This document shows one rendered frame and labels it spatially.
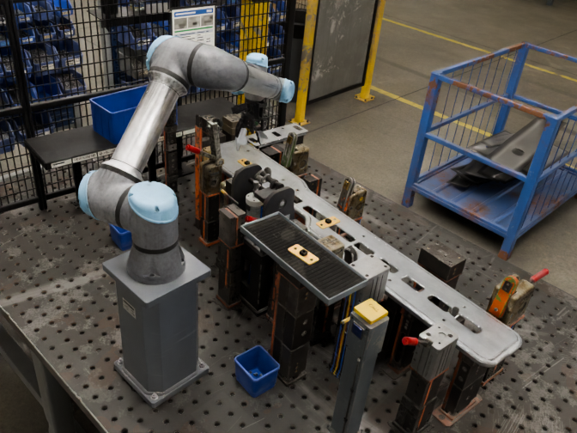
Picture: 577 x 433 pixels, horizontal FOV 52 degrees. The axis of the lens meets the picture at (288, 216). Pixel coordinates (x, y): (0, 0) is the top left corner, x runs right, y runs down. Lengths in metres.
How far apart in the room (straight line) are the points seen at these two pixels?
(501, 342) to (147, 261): 0.96
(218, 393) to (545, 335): 1.15
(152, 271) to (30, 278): 0.82
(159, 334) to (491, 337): 0.89
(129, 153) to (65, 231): 0.96
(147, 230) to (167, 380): 0.50
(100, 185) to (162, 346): 0.46
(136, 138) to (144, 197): 0.18
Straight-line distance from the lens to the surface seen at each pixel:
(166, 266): 1.52
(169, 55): 1.63
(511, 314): 1.81
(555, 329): 2.32
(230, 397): 1.80
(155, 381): 1.76
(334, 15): 5.00
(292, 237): 1.62
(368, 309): 1.43
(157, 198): 1.46
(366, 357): 1.48
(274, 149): 2.44
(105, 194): 1.52
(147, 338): 1.63
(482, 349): 1.67
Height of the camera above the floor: 2.10
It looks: 34 degrees down
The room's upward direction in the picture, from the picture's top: 6 degrees clockwise
